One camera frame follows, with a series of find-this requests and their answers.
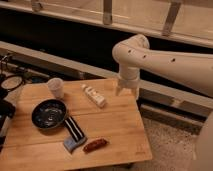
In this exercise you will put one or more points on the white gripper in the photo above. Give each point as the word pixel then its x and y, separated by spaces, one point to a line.
pixel 129 84

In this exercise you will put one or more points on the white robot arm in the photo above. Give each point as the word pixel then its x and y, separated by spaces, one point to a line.
pixel 193 70

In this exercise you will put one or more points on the white plastic bottle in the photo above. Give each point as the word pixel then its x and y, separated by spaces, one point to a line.
pixel 94 96

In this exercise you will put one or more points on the wooden board table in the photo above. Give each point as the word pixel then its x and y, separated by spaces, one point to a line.
pixel 101 129

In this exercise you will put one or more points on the brown sausage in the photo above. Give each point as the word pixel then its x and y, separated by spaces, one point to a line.
pixel 94 145

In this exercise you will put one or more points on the blue black striped sponge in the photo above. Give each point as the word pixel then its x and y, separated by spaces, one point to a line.
pixel 76 138

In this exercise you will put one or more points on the white paper cup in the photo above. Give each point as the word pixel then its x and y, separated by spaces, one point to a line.
pixel 55 85

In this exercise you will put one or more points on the dark blue bowl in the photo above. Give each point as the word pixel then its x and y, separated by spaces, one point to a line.
pixel 49 114

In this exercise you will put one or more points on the round black framed dish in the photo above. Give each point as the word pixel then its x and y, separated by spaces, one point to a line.
pixel 12 82

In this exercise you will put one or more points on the black device at left edge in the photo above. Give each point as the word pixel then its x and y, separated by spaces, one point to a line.
pixel 7 111

